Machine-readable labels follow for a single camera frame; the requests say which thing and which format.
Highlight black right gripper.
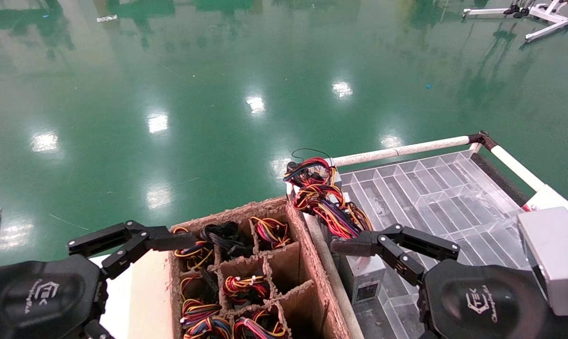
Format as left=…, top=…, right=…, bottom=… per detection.
left=330, top=223, right=568, bottom=339

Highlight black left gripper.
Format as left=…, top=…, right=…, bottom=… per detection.
left=0, top=220, right=198, bottom=339

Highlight power supply with coloured wires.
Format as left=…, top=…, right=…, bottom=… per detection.
left=250, top=216, right=293, bottom=250

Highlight beige cardboard sheet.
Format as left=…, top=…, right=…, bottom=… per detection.
left=126, top=249, right=174, bottom=339

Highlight clear plastic divider tray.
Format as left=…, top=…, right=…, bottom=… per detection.
left=338, top=150, right=538, bottom=339

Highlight black foam strip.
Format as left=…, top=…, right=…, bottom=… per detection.
left=471, top=153, right=534, bottom=208

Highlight brown cardboard divider box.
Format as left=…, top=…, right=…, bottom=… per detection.
left=168, top=197, right=355, bottom=339

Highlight black tube corner joint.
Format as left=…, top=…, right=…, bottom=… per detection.
left=469, top=130, right=497, bottom=151

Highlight white printed sign plate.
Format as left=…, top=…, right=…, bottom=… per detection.
left=521, top=185, right=568, bottom=224

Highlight black stand foot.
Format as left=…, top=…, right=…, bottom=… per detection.
left=504, top=2, right=531, bottom=19

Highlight white metal stand base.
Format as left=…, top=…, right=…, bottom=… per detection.
left=463, top=0, right=568, bottom=43

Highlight silver power supply, coloured wires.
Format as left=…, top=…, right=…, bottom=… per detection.
left=291, top=183, right=388, bottom=306

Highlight top yellow wire bundle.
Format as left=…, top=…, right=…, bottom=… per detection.
left=172, top=227, right=215, bottom=271

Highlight purple red wire bundle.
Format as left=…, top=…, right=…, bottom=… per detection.
left=178, top=269, right=223, bottom=326

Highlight left edge wire bundle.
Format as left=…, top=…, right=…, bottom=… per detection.
left=183, top=316, right=232, bottom=339

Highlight black cable bundle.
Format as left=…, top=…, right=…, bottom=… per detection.
left=200, top=222, right=254, bottom=259

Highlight far multicoloured wire bundle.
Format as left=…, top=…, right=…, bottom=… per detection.
left=284, top=149, right=344, bottom=198

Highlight yellow red wire bundle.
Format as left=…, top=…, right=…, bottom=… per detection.
left=222, top=274, right=271, bottom=306

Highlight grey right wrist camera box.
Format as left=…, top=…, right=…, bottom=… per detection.
left=518, top=207, right=568, bottom=316

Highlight bottom left wire bundle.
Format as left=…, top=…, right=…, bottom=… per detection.
left=232, top=315, right=288, bottom=339

